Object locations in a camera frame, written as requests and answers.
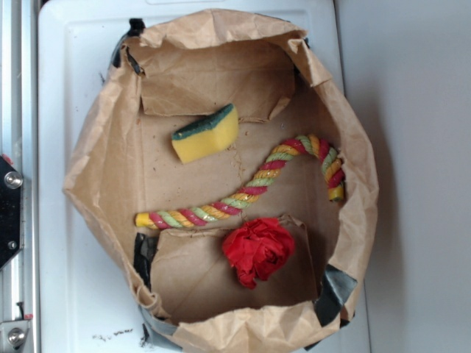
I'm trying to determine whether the multicolored twisted rope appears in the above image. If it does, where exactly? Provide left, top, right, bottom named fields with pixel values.
left=134, top=133, right=347, bottom=230

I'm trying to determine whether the brown paper bag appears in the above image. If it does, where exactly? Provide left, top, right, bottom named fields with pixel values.
left=63, top=9, right=379, bottom=352

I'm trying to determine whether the yellow green sponge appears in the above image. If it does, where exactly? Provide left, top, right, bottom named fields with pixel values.
left=171, top=104, right=239, bottom=163

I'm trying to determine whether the black mounting bracket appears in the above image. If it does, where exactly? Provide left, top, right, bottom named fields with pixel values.
left=0, top=154, right=24, bottom=270

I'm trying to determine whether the aluminium frame rail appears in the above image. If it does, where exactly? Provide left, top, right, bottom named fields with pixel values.
left=1, top=1, right=41, bottom=352

